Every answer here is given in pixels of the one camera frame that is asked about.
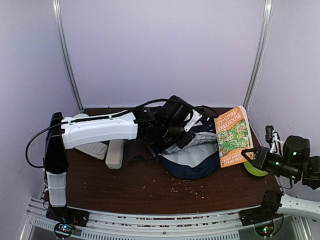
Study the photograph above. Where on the beige glasses case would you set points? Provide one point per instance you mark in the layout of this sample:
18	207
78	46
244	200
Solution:
115	154

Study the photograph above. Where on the front aluminium rail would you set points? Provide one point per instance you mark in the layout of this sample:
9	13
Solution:
41	224

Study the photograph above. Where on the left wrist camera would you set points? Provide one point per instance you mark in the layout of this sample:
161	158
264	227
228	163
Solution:
193	119

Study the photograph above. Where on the navy blue backpack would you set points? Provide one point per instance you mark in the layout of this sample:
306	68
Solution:
197	159

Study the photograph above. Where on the aluminium frame post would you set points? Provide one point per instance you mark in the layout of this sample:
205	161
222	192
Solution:
261	47
56	4

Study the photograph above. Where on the orange treehouse book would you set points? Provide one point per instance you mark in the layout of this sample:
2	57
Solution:
233	136

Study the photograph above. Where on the right aluminium frame post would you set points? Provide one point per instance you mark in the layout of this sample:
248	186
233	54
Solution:
261	47

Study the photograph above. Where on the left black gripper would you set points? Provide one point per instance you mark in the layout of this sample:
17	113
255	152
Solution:
182	142

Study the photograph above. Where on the left aluminium frame post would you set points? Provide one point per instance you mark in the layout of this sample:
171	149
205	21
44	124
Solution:
56	4

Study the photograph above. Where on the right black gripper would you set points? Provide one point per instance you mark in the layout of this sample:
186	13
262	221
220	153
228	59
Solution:
261	158

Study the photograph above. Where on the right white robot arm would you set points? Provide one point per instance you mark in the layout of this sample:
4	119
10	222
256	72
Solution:
275	203

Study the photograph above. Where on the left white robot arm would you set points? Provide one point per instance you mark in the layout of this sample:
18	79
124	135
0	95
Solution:
65	133

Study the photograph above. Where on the green plate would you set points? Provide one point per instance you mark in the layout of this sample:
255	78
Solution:
254	171

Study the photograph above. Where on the beige ribbed pencil case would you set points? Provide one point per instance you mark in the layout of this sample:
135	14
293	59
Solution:
96	150

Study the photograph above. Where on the white patterned bowl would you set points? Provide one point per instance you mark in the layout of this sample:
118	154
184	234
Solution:
80	115

